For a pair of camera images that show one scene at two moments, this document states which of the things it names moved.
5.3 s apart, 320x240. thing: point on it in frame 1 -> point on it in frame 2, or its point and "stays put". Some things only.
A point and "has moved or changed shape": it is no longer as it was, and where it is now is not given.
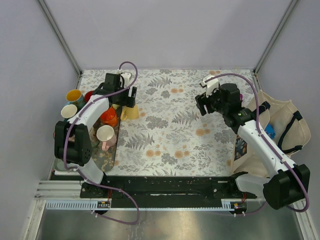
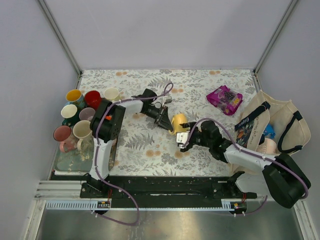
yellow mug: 129,113 has moved or changed shape
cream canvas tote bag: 286,127 stays put
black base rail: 220,187 stays put
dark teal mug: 68,111 stays put
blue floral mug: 75,97 stays put
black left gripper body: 126,100 -> 154,113
